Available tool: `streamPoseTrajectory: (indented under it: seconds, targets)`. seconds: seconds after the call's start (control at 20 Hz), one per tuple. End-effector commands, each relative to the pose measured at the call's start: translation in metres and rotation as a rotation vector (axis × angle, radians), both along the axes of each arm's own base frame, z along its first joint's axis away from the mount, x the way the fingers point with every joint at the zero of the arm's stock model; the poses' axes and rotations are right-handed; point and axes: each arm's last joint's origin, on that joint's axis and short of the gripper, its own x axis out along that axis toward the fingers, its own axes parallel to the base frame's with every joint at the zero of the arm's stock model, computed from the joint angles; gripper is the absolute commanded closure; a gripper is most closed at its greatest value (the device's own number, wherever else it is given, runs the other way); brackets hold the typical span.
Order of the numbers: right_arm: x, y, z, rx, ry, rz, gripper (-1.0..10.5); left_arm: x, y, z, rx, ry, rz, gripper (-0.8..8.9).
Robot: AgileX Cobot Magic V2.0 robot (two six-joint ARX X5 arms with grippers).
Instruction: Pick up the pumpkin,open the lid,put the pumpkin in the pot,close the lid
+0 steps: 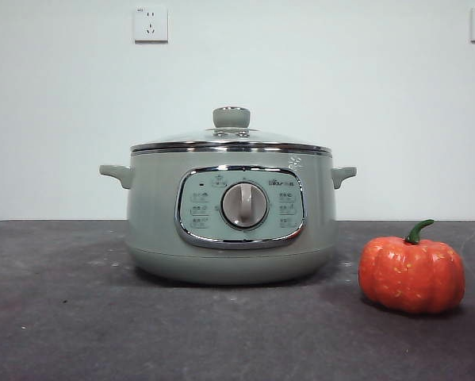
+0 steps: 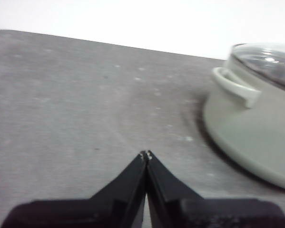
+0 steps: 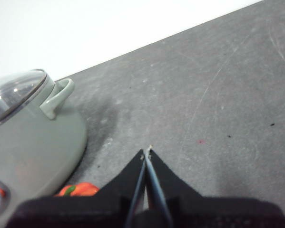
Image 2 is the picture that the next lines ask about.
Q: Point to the pale green electric cooking pot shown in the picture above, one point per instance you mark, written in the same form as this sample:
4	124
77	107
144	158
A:
247	133

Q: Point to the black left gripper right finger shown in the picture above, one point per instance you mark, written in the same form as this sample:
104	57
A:
180	211

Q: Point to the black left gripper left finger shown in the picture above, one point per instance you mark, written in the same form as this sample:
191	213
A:
113	209

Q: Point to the glass lid with green knob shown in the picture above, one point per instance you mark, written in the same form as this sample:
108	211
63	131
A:
273	63

